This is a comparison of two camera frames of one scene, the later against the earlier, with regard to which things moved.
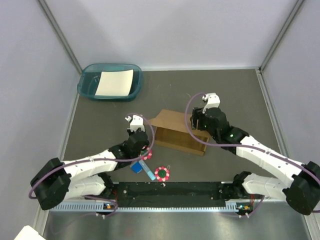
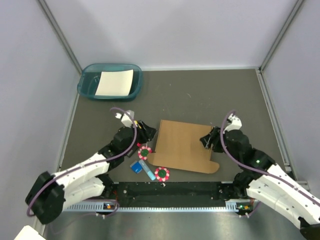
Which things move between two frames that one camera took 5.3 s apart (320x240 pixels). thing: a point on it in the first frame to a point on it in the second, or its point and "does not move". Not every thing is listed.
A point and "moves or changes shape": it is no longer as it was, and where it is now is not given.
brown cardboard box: [173, 130] moves or changes shape
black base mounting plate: [170, 191] does not move
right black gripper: [197, 114] to [214, 137]
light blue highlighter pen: [151, 175] does not move
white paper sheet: [115, 83] does not move
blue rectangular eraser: [136, 167] does not move
